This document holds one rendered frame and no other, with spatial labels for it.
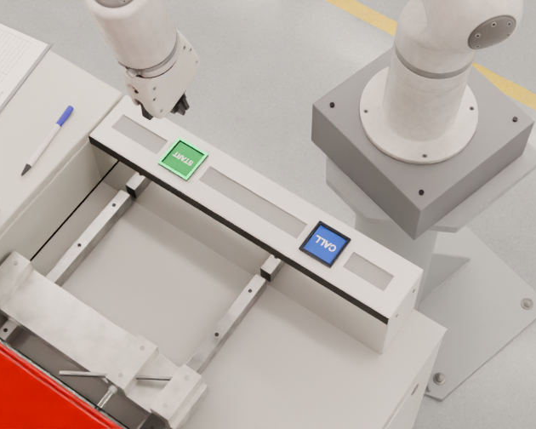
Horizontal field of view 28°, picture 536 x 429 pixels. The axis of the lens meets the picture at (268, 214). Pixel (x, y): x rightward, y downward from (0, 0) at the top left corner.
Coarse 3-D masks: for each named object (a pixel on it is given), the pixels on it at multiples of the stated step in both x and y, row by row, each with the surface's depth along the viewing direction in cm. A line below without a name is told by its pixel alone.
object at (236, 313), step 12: (252, 288) 165; (264, 288) 167; (240, 300) 164; (252, 300) 165; (228, 312) 163; (240, 312) 163; (228, 324) 162; (216, 336) 162; (228, 336) 164; (204, 348) 161; (216, 348) 162; (192, 360) 160; (204, 360) 160; (144, 420) 155
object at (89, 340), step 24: (24, 288) 163; (48, 288) 163; (0, 312) 163; (24, 312) 161; (48, 312) 161; (72, 312) 160; (96, 312) 160; (48, 336) 159; (72, 336) 159; (96, 336) 159; (120, 336) 159; (72, 360) 158; (96, 360) 157; (168, 360) 157; (144, 384) 155; (144, 408) 153; (192, 408) 154
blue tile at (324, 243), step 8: (320, 232) 157; (328, 232) 157; (312, 240) 156; (320, 240) 156; (328, 240) 156; (336, 240) 156; (344, 240) 156; (304, 248) 156; (312, 248) 156; (320, 248) 156; (328, 248) 156; (336, 248) 156; (320, 256) 155; (328, 256) 155
